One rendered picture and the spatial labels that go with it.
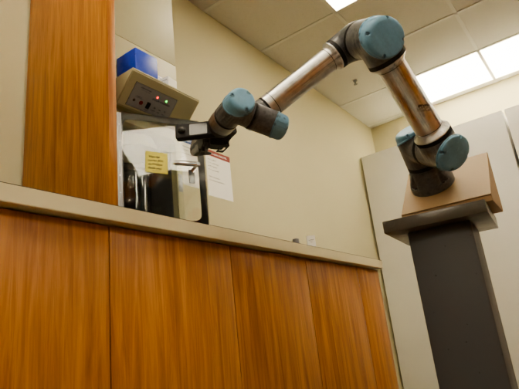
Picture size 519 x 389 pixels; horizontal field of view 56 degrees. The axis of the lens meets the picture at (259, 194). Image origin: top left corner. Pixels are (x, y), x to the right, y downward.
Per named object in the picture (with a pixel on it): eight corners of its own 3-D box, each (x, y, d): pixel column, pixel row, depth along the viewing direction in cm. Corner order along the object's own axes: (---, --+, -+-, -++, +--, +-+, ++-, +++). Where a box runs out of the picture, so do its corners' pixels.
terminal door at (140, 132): (117, 226, 153) (115, 111, 165) (208, 228, 167) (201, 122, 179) (117, 225, 152) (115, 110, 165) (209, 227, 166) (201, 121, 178)
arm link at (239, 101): (256, 117, 128) (226, 105, 125) (239, 135, 137) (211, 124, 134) (260, 93, 131) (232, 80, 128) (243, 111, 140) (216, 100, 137)
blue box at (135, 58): (117, 81, 169) (116, 59, 172) (139, 91, 177) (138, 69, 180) (135, 69, 164) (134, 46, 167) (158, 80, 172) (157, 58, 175)
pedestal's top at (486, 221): (498, 228, 174) (496, 217, 175) (487, 211, 147) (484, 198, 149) (408, 245, 189) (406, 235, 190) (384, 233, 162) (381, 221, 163)
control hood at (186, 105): (110, 106, 165) (110, 79, 168) (180, 133, 190) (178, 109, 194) (133, 93, 159) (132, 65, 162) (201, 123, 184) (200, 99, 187)
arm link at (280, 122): (280, 113, 144) (247, 99, 141) (294, 116, 134) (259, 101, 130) (271, 139, 145) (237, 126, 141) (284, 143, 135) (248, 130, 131)
